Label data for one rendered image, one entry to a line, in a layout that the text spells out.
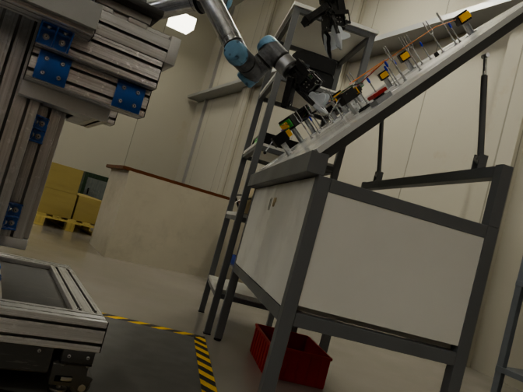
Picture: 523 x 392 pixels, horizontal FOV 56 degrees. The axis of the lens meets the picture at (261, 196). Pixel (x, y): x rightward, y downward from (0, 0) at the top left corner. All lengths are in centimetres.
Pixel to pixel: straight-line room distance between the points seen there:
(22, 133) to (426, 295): 134
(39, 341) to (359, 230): 94
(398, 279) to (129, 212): 340
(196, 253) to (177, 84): 697
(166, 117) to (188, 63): 133
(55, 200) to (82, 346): 456
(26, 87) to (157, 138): 952
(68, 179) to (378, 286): 489
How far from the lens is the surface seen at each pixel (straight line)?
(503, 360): 349
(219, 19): 183
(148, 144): 1108
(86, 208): 612
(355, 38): 310
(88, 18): 149
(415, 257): 157
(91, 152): 1083
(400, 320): 158
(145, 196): 465
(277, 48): 185
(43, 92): 169
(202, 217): 485
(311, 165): 144
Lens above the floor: 60
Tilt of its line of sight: 4 degrees up
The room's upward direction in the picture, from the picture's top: 15 degrees clockwise
